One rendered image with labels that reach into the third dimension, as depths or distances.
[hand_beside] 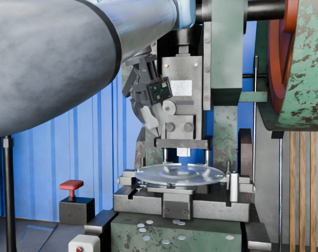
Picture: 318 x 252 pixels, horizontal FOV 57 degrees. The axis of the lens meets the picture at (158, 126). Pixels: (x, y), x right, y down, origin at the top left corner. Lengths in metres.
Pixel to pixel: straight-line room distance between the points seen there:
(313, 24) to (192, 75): 0.42
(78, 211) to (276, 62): 0.97
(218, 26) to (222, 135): 0.48
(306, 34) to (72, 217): 0.81
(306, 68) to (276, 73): 0.56
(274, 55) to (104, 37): 1.14
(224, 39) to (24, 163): 2.21
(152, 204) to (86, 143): 1.54
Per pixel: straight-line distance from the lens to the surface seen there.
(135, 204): 1.01
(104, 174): 2.44
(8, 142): 1.55
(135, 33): 0.36
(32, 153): 2.73
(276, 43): 1.39
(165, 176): 0.93
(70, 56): 0.25
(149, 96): 0.70
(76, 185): 0.96
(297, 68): 0.75
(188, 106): 0.99
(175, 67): 1.00
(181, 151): 1.06
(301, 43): 0.73
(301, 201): 2.09
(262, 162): 2.27
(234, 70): 0.94
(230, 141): 1.24
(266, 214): 2.37
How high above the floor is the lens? 1.00
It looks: 4 degrees down
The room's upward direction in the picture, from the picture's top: straight up
